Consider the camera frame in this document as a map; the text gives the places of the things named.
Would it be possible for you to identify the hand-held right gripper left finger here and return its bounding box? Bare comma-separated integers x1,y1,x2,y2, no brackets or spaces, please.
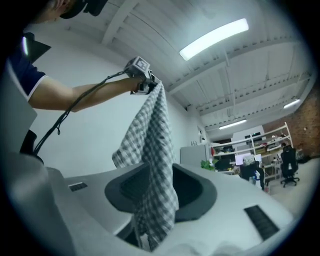
47,161,151,256

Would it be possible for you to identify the person's left hand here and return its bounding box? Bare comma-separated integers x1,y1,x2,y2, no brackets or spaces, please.
128,76,146,92

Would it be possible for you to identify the green potted plant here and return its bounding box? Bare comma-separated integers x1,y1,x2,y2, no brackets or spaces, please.
200,159,216,171

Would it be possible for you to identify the long ceiling lamp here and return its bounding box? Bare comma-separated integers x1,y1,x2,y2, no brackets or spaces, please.
218,119,248,131
282,98,301,110
178,18,250,62

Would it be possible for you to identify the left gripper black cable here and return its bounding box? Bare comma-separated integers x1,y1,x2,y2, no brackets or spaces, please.
33,70,131,155

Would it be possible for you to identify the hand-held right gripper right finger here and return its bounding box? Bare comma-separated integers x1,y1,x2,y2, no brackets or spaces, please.
171,163,295,256

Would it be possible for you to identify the white shelving rack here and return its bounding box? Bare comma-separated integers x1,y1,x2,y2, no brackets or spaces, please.
209,121,293,181

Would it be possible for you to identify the black head camera mount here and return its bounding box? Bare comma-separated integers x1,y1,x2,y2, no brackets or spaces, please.
59,0,109,20

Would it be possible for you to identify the person's navy shirt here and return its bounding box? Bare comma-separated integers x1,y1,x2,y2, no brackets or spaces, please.
6,31,53,101

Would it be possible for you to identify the person's head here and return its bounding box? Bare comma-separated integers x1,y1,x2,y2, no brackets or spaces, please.
29,0,76,25

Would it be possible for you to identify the grey checked cloth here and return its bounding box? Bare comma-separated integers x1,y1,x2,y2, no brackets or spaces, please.
111,80,180,253

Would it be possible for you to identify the person's left forearm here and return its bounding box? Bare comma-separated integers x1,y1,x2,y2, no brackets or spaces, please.
27,76,133,114

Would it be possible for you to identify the white security camera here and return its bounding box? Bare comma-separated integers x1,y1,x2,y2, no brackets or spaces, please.
197,125,209,145

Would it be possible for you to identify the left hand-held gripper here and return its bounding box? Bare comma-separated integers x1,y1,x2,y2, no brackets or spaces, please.
123,56,161,96

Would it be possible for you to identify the grey cabinet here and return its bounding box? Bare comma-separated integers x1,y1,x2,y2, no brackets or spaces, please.
179,144,210,168

